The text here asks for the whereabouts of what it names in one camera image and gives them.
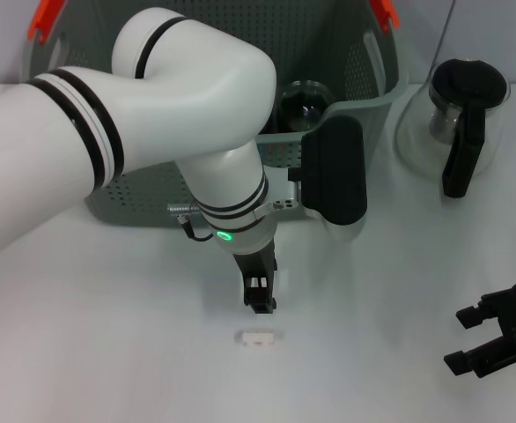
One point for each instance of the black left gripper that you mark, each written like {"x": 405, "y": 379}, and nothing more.
{"x": 258, "y": 264}

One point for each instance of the white narrow toy brick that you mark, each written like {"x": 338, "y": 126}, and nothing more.
{"x": 258, "y": 338}

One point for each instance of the glass teacup black sleeve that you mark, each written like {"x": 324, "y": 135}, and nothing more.
{"x": 304, "y": 110}

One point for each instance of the grey perforated plastic basket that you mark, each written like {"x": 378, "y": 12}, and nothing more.
{"x": 372, "y": 66}

